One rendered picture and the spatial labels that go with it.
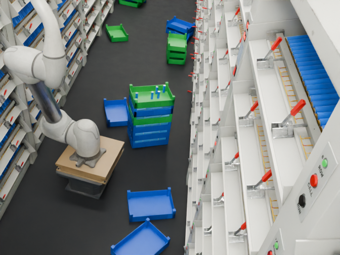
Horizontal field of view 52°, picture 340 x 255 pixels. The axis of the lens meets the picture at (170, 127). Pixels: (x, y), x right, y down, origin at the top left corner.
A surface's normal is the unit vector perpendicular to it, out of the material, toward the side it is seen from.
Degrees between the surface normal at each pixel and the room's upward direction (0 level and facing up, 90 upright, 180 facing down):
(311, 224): 90
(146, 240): 0
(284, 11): 90
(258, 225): 16
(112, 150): 1
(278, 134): 90
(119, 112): 0
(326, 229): 90
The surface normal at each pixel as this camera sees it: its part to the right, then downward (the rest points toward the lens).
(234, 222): -0.16, -0.76
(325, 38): -0.99, -0.14
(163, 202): 0.11, -0.76
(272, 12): -0.08, 0.64
